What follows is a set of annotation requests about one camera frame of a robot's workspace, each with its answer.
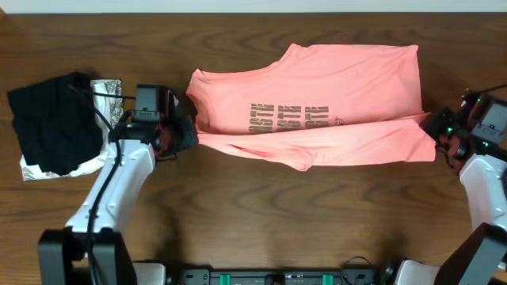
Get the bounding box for pink printed t-shirt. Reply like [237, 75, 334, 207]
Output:
[186, 44, 436, 171]

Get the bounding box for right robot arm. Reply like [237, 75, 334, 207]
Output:
[380, 89, 506, 285]

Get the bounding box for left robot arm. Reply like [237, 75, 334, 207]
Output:
[38, 84, 198, 285]

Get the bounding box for white patterned folded garment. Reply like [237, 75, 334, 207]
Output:
[20, 79, 124, 181]

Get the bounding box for folded black garment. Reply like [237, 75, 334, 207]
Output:
[7, 72, 103, 176]

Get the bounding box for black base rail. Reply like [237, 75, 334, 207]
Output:
[130, 256, 401, 285]

